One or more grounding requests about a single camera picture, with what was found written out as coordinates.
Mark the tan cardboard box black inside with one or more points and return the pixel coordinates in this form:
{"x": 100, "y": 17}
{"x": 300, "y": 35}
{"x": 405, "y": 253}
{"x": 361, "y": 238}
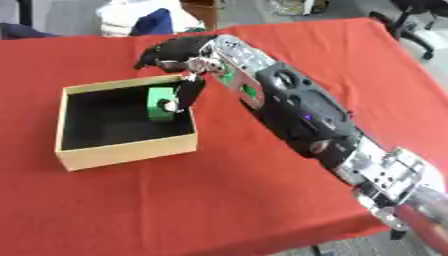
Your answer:
{"x": 122, "y": 123}

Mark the silver and black right robot arm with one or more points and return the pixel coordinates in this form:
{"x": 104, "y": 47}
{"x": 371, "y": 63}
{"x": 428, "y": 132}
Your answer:
{"x": 303, "y": 113}

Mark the brown wooden furniture leg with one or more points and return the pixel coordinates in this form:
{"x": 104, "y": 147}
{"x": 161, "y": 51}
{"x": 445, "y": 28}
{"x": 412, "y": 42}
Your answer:
{"x": 201, "y": 13}

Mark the black office chair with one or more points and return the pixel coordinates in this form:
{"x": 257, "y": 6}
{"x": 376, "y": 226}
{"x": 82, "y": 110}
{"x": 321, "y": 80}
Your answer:
{"x": 408, "y": 23}

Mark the dark blue bag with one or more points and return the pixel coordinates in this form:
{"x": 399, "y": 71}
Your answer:
{"x": 153, "y": 22}

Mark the white bag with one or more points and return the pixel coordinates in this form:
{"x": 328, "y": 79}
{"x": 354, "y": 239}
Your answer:
{"x": 125, "y": 16}

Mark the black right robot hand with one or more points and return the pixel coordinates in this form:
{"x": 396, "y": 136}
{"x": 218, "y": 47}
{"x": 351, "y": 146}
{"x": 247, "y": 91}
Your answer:
{"x": 178, "y": 48}

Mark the green block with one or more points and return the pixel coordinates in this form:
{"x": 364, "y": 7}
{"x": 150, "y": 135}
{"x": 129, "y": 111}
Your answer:
{"x": 158, "y": 104}

